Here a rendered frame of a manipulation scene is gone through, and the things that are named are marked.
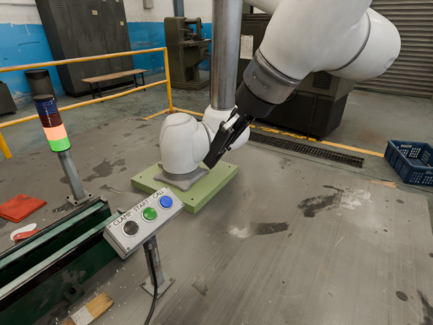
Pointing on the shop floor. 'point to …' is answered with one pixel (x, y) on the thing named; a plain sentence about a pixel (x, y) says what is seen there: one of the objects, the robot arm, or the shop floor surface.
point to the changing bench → (113, 78)
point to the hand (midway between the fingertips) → (214, 155)
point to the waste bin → (40, 82)
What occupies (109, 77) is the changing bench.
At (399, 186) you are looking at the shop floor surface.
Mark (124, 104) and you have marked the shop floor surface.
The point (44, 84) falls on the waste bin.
